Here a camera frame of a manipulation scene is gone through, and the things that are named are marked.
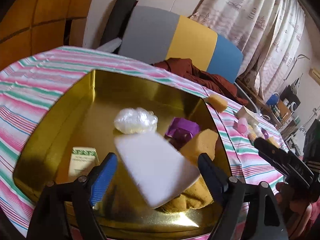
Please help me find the pink hair roller clip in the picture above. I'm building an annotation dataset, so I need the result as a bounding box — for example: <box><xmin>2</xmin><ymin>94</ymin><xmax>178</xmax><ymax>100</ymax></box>
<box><xmin>237</xmin><ymin>117</ymin><xmax>248</xmax><ymax>135</ymax></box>

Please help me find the green white small carton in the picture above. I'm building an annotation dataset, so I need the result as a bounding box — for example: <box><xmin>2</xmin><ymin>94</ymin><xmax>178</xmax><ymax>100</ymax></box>
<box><xmin>68</xmin><ymin>147</ymin><xmax>99</xmax><ymax>182</ymax></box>

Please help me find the yellow sponge piece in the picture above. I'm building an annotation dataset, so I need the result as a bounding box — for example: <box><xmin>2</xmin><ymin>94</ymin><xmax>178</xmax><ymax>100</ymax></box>
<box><xmin>180</xmin><ymin>129</ymin><xmax>218</xmax><ymax>166</ymax></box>

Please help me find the purple foil packet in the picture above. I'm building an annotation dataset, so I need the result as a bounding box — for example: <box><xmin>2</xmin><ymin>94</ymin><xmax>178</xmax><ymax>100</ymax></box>
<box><xmin>165</xmin><ymin>117</ymin><xmax>200</xmax><ymax>142</ymax></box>

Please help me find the white foam block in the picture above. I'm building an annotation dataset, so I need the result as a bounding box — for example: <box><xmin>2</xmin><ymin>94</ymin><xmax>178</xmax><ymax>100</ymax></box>
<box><xmin>114</xmin><ymin>132</ymin><xmax>200</xmax><ymax>209</ymax></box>

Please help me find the clear plastic bag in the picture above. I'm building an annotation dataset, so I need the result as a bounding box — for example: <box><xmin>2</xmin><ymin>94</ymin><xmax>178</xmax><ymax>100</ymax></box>
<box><xmin>114</xmin><ymin>107</ymin><xmax>158</xmax><ymax>134</ymax></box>

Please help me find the person right hand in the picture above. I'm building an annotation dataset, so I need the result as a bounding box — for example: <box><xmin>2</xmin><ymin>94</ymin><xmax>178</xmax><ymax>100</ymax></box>
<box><xmin>274</xmin><ymin>182</ymin><xmax>316</xmax><ymax>240</ymax></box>

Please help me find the beige cardboard box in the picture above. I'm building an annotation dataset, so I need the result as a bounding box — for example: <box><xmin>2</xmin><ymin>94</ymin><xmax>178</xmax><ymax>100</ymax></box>
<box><xmin>236</xmin><ymin>106</ymin><xmax>259</xmax><ymax>124</ymax></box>

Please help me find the gold metal tin tray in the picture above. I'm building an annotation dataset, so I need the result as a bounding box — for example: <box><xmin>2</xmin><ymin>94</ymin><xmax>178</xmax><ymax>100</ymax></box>
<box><xmin>13</xmin><ymin>70</ymin><xmax>231</xmax><ymax>239</ymax></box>

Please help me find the yellow sponge block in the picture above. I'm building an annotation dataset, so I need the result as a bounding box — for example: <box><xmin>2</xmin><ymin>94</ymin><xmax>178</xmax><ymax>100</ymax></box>
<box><xmin>206</xmin><ymin>94</ymin><xmax>228</xmax><ymax>113</ymax></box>

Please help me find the striped pink green tablecloth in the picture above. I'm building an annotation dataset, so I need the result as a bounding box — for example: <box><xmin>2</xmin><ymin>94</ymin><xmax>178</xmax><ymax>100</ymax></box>
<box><xmin>1</xmin><ymin>46</ymin><xmax>283</xmax><ymax>237</ymax></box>

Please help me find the dark red garment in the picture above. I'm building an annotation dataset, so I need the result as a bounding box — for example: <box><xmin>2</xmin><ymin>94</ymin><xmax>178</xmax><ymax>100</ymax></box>
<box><xmin>152</xmin><ymin>58</ymin><xmax>248</xmax><ymax>106</ymax></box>

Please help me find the patterned pink curtain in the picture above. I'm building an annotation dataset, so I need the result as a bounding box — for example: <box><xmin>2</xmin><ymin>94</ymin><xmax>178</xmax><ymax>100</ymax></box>
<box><xmin>191</xmin><ymin>0</ymin><xmax>305</xmax><ymax>101</ymax></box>

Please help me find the grey yellow blue chair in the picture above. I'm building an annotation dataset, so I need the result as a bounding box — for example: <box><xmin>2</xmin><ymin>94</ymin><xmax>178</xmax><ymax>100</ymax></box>
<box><xmin>119</xmin><ymin>6</ymin><xmax>243</xmax><ymax>83</ymax></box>

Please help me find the wooden wardrobe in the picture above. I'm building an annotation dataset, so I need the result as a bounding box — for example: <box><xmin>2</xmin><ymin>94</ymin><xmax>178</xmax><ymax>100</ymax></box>
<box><xmin>1</xmin><ymin>0</ymin><xmax>92</xmax><ymax>69</ymax></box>

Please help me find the black rolled mat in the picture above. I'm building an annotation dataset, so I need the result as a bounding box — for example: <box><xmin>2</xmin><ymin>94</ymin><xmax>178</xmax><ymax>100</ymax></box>
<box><xmin>99</xmin><ymin>0</ymin><xmax>137</xmax><ymax>48</ymax></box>

